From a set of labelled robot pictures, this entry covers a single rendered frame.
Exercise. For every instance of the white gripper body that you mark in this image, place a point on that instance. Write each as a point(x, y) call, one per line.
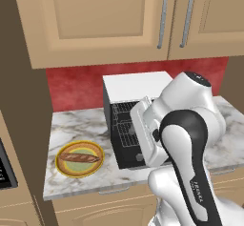
point(140, 125)

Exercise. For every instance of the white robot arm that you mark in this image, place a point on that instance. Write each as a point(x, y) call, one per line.
point(182, 147)

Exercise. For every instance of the black toaster oven door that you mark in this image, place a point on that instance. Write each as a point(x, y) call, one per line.
point(128, 156)

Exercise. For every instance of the white and black toaster oven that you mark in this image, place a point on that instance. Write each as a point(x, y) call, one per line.
point(133, 85)

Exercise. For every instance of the brown baguette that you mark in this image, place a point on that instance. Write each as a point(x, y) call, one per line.
point(79, 157)

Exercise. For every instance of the yellow and orange plate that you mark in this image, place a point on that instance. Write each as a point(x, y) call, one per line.
point(71, 169)

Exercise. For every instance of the beige lower cupboard door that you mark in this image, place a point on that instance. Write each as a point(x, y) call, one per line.
point(105, 218)

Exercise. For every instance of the wide beige cupboard door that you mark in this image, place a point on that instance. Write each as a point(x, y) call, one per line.
point(95, 16)

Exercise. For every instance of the narrow beige cupboard door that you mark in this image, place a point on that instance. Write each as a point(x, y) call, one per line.
point(219, 13)

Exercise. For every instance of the black built-in oven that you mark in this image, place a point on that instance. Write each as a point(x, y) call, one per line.
point(6, 169)

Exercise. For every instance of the beige drawer front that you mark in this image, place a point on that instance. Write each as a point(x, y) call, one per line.
point(79, 201)
point(228, 185)

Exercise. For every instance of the tall brown cupboard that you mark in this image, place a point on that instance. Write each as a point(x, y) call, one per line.
point(22, 86)

